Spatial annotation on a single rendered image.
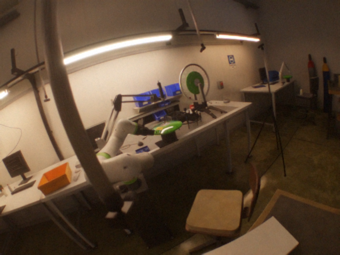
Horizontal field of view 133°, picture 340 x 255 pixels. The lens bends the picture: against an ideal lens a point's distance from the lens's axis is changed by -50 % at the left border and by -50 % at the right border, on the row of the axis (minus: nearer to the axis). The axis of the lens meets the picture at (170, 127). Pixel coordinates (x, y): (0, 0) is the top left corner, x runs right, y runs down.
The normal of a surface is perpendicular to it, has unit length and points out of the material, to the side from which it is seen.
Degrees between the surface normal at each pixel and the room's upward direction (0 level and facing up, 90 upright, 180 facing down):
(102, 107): 90
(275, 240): 0
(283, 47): 90
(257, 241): 0
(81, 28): 90
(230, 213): 0
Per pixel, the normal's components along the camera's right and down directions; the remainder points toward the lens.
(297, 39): -0.85, 0.36
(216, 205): -0.26, -0.92
